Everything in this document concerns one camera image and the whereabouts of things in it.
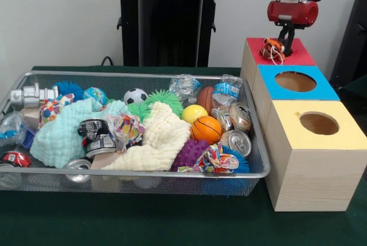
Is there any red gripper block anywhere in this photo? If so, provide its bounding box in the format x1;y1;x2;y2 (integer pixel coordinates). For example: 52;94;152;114
267;0;319;57

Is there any orange striped plush tiger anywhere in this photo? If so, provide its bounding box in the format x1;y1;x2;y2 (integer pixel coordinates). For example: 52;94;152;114
259;37;286;65

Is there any orange toy basketball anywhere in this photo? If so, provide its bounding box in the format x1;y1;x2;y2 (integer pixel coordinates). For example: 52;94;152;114
190;115;222;146

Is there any cream waffle cloth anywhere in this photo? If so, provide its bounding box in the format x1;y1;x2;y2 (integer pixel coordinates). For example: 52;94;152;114
100;101;192;171

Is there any large colourful print cloth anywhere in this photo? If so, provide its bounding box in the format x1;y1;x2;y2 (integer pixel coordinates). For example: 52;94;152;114
38;93;76;128

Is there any mint green waffle cloth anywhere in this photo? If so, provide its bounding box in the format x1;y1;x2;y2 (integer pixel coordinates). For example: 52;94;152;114
29;97;130;169

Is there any silver mesh bin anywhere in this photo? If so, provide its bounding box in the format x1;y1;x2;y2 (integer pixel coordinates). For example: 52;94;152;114
0;71;272;197

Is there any wooden three-hole box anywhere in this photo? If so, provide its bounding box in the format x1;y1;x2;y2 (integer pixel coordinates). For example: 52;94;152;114
240;37;367;212

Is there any black chair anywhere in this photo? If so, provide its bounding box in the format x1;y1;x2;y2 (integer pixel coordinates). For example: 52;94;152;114
329;0;367;86

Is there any dark green tablecloth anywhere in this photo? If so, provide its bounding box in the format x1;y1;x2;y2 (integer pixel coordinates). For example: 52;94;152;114
342;78;367;106
0;65;367;246

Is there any purple spiky ball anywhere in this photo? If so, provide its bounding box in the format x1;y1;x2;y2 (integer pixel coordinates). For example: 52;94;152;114
171;139;210;172

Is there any black and white soccer ball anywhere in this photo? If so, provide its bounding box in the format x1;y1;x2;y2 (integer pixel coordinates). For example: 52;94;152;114
123;88;149;106

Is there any small colourful print cloth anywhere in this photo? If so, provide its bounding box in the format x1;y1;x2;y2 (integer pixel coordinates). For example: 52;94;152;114
104;113;146;154

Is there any crushed black can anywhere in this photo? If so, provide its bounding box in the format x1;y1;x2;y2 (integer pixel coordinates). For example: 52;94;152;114
76;118;117;159

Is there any silver toy figure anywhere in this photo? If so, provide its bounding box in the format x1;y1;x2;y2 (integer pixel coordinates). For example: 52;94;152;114
10;83;60;112

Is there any red soda can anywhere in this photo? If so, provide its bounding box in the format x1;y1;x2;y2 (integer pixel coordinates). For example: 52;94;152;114
0;150;32;169

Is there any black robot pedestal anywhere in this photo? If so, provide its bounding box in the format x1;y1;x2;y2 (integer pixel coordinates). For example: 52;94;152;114
111;0;230;68

